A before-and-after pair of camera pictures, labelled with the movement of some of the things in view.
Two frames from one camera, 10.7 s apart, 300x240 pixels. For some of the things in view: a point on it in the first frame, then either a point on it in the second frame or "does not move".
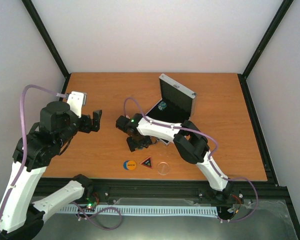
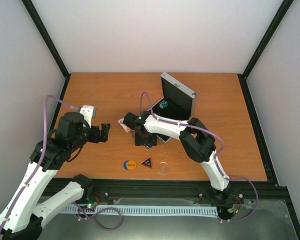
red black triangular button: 147,162 does not move
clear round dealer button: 163,168 does not move
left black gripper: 96,126 to 97,137
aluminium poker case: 177,105 does not move
